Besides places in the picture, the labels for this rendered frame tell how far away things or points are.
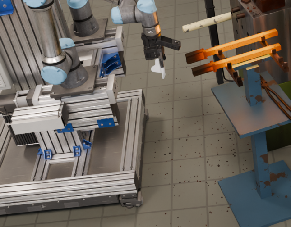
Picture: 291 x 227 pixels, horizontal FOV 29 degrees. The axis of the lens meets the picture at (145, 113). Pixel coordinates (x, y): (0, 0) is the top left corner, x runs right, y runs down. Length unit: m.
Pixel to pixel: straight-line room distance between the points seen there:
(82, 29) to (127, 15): 0.85
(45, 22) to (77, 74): 0.40
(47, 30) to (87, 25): 0.70
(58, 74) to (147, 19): 0.52
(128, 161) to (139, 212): 0.29
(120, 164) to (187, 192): 0.42
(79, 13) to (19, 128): 0.74
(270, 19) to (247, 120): 0.57
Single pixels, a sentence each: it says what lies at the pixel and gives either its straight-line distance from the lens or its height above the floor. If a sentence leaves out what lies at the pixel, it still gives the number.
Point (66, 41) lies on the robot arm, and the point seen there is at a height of 1.05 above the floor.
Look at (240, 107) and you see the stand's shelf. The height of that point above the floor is 0.67.
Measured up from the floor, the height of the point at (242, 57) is 0.94.
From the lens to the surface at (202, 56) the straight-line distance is 2.64.
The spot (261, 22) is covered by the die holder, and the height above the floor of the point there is 0.88.
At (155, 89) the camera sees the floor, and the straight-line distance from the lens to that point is 4.09.
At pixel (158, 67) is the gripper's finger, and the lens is 2.50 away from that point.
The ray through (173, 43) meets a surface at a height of 1.07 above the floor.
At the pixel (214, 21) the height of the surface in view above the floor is 0.63.
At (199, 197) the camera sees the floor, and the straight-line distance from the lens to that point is 3.23.
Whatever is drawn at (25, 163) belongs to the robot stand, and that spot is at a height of 0.21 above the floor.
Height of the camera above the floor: 2.36
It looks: 37 degrees down
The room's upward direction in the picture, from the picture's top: 15 degrees counter-clockwise
